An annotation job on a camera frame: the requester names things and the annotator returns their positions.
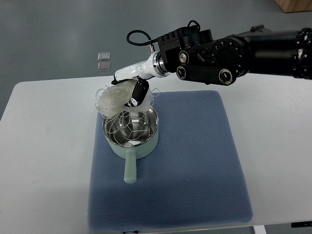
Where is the blue textured mat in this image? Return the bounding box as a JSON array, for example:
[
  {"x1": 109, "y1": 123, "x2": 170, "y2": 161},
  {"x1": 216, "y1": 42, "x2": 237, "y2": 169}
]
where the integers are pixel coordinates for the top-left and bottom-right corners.
[{"x1": 88, "y1": 90, "x2": 253, "y2": 232}]

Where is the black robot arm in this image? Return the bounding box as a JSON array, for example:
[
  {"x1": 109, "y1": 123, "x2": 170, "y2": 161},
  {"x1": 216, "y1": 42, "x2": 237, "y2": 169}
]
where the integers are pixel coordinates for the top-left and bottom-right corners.
[{"x1": 156, "y1": 25, "x2": 312, "y2": 86}]

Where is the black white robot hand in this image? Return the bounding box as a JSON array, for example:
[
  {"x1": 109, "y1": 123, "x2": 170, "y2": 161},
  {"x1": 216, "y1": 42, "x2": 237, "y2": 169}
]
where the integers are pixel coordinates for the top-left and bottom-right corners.
[{"x1": 112, "y1": 51, "x2": 170, "y2": 107}]

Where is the wire steaming rack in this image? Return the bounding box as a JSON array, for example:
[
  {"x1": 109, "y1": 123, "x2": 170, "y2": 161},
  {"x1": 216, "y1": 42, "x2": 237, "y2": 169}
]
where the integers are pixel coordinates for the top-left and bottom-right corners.
[{"x1": 104, "y1": 117, "x2": 153, "y2": 147}]

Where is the white vermicelli nest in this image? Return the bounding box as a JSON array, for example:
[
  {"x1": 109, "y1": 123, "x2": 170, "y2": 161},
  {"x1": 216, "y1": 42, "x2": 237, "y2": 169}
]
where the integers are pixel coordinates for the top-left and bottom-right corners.
[{"x1": 95, "y1": 80, "x2": 159, "y2": 118}]

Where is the mint green steel pot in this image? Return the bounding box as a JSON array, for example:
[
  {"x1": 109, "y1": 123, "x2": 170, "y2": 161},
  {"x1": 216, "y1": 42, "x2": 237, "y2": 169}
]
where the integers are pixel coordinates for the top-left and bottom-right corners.
[{"x1": 102, "y1": 107, "x2": 159, "y2": 184}]

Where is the wooden box corner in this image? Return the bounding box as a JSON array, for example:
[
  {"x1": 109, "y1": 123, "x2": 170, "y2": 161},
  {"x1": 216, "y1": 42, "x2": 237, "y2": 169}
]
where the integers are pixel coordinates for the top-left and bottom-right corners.
[{"x1": 275, "y1": 0, "x2": 312, "y2": 13}]

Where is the black cable loop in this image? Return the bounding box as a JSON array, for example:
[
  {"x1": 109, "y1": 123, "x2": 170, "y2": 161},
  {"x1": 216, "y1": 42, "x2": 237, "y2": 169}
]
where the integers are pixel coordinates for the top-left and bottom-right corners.
[{"x1": 126, "y1": 30, "x2": 159, "y2": 47}]

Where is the upper metal floor plate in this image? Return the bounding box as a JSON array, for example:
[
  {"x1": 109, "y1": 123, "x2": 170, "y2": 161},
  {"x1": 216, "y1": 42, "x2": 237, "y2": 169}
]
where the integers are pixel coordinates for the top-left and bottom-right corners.
[{"x1": 97, "y1": 52, "x2": 111, "y2": 61}]

